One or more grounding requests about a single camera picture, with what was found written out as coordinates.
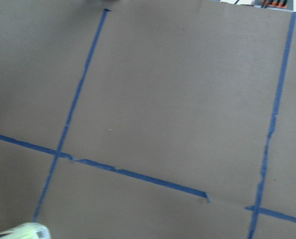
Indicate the clear plastic ball tube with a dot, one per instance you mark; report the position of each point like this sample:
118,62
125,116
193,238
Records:
27,231

